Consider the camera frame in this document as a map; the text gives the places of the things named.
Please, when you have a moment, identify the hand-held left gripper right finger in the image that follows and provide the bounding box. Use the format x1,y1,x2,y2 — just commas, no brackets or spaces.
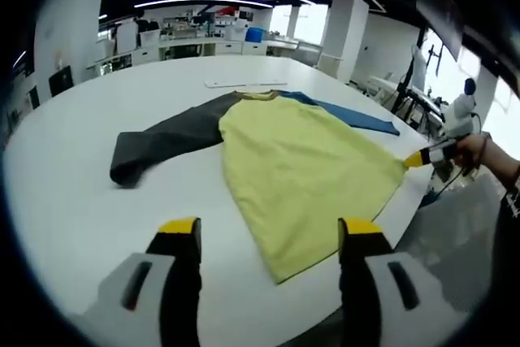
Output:
336,216,468,347

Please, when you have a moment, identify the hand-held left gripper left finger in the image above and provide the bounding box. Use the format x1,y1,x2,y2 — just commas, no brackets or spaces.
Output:
83,215,203,347

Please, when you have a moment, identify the person's black shirt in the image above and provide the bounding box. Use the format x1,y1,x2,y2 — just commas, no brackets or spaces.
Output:
489,176,520,347

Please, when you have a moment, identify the short curved ceiling light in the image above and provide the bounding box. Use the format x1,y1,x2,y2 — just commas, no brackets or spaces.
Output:
133,0,274,10

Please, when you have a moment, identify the yellow blue grey garment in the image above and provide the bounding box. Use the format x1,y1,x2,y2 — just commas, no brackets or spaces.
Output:
109,89,407,285

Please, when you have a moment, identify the black cabinet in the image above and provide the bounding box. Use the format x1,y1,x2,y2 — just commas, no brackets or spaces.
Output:
48,65,75,98

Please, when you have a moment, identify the white template strip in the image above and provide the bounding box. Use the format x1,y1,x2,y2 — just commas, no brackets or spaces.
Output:
204,77,288,89

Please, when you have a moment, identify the person's right hand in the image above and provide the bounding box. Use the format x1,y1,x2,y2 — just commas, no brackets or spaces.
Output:
453,133,495,171

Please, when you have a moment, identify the wide white pillar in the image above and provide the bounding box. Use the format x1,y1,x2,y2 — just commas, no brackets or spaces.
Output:
34,0,107,98

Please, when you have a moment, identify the narrow white pillar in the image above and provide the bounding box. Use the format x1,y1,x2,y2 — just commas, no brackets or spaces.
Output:
318,0,370,80

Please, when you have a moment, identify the white upright board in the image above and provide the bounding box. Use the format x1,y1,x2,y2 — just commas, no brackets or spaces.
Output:
116,21,139,54

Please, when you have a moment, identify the long white counter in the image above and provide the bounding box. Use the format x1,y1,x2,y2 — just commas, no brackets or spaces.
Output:
87,36,322,76

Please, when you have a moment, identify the black tripod stand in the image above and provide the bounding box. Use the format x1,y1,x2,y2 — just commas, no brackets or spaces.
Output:
392,29,444,120

